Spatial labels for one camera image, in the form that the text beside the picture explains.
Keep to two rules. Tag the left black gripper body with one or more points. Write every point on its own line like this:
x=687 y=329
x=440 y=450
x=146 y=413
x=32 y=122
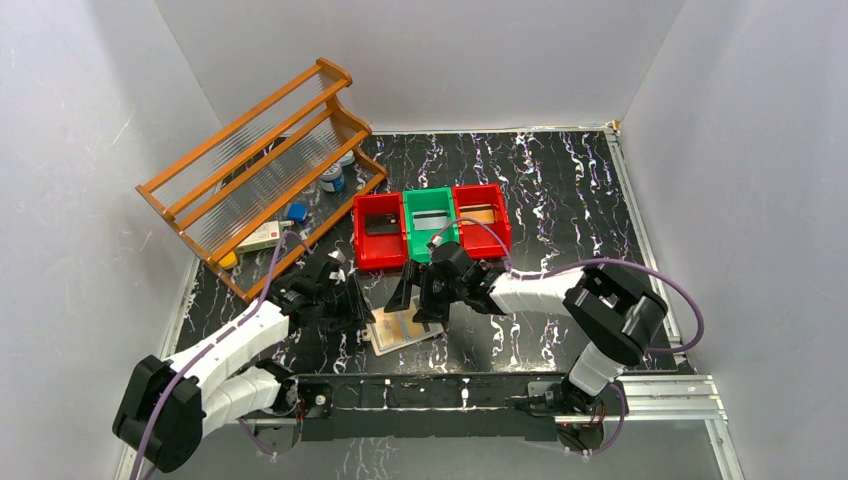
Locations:
x=346 y=299

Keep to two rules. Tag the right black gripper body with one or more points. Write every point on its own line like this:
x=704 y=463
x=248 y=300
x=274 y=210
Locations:
x=436 y=293

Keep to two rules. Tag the beige leather card holder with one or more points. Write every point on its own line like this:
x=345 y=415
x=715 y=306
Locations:
x=386 y=335

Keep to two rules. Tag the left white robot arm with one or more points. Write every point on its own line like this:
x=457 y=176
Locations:
x=170 y=405

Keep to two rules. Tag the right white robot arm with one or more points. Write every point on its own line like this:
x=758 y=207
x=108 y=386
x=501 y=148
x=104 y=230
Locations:
x=619 y=313

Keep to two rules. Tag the silver card in bin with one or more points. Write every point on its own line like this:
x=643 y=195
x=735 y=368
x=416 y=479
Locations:
x=430 y=220

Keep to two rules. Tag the gold card in bin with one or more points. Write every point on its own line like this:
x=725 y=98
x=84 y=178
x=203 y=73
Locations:
x=483 y=213

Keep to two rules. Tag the black card in bin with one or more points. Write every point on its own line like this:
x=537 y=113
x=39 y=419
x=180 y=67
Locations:
x=383 y=224

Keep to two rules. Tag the green plastic bin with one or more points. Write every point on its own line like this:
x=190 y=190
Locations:
x=422 y=200

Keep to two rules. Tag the left red plastic bin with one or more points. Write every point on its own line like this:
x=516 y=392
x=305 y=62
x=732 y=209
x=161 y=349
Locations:
x=379 y=252

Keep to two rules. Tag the red plastic bin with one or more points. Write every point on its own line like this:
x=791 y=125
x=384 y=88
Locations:
x=379 y=252
x=483 y=241

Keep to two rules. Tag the right red plastic bin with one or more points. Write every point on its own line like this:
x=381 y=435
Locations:
x=483 y=241

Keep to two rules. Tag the small white red box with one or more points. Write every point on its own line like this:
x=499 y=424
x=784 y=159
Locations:
x=266 y=236

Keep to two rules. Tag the small blue cube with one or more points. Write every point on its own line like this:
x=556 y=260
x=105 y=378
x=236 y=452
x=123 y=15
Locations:
x=296 y=212

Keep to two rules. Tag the small yellow object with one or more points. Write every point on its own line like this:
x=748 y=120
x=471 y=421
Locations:
x=229 y=261

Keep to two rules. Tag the blue white round jar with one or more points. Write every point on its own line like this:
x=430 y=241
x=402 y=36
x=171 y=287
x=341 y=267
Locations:
x=333 y=179

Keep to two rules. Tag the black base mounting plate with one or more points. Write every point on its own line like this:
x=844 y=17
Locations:
x=326 y=407

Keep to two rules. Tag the orange wooden shelf rack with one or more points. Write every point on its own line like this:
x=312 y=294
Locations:
x=272 y=155

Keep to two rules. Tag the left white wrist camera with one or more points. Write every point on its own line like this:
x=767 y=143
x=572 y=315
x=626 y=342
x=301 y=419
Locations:
x=337 y=261

